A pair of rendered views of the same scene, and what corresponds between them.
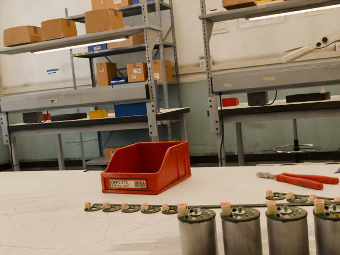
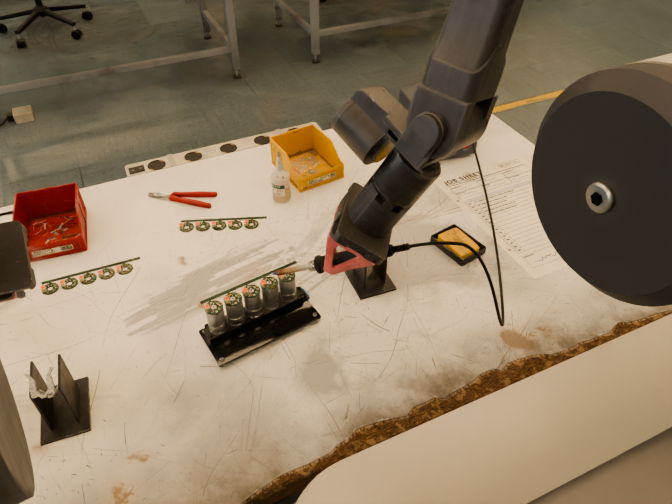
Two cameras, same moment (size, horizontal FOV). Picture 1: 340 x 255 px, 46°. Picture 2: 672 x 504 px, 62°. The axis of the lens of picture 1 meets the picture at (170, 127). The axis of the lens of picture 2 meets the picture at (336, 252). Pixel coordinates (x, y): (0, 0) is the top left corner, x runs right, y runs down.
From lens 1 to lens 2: 58 cm
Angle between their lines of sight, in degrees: 56
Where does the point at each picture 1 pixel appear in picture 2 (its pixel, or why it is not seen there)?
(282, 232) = (253, 301)
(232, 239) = (234, 311)
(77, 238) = (87, 325)
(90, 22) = not seen: outside the picture
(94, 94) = not seen: outside the picture
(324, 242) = (268, 296)
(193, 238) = (217, 318)
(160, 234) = (144, 297)
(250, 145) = not seen: outside the picture
